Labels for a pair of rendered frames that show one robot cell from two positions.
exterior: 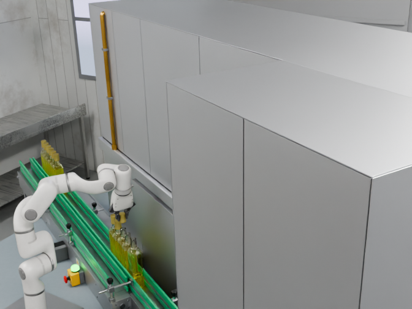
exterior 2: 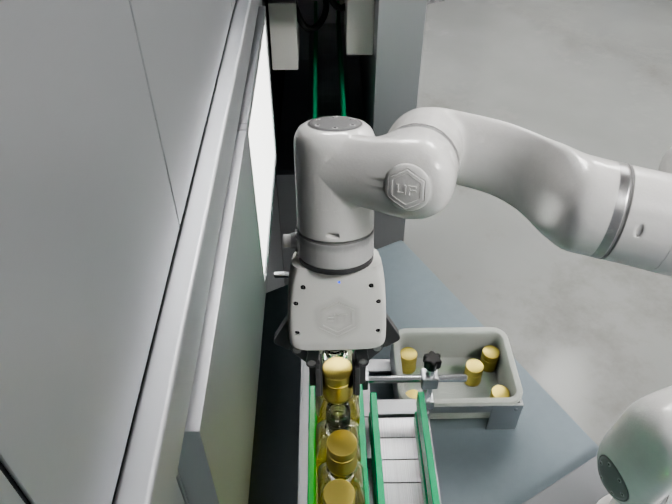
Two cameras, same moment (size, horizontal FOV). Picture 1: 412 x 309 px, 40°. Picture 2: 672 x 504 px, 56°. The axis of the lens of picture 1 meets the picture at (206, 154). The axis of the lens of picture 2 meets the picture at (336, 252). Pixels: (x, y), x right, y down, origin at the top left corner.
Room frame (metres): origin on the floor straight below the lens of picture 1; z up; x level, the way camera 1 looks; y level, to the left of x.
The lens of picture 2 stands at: (2.75, 0.61, 1.79)
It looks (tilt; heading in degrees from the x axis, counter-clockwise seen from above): 43 degrees down; 209
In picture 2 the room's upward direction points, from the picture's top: straight up
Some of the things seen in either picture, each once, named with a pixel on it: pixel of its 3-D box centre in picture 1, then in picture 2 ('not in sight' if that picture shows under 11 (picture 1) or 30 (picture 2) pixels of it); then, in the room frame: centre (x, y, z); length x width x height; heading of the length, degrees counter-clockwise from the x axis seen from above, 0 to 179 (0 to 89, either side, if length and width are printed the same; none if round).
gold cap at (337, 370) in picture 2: (122, 217); (337, 379); (2.38, 0.41, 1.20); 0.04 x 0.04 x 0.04
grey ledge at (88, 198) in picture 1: (103, 224); not in sight; (2.96, 0.63, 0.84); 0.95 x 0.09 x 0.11; 30
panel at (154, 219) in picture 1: (178, 247); (246, 231); (2.17, 0.14, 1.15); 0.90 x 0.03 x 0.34; 30
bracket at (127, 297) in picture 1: (121, 304); (398, 416); (2.17, 0.42, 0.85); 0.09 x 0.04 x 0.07; 120
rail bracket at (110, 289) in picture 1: (116, 288); (413, 381); (2.16, 0.43, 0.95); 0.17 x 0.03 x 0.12; 120
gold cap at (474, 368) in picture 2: not in sight; (473, 372); (1.98, 0.49, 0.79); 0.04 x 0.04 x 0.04
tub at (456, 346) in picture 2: not in sight; (452, 376); (2.01, 0.46, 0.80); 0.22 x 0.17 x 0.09; 120
